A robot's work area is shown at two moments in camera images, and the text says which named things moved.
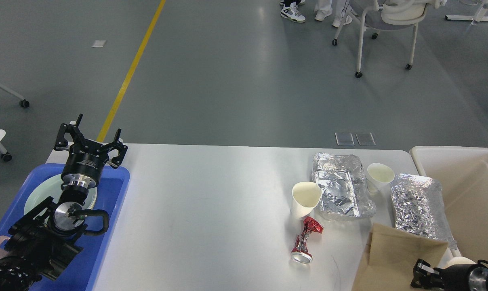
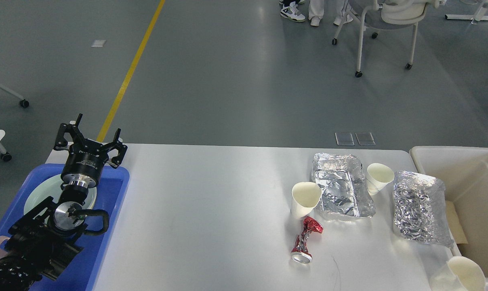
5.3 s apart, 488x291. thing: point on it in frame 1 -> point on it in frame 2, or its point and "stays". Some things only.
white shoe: (322, 12) -> (315, 17)
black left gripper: (83, 164) stays
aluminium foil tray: (419, 208) stays
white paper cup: (378, 176) stays
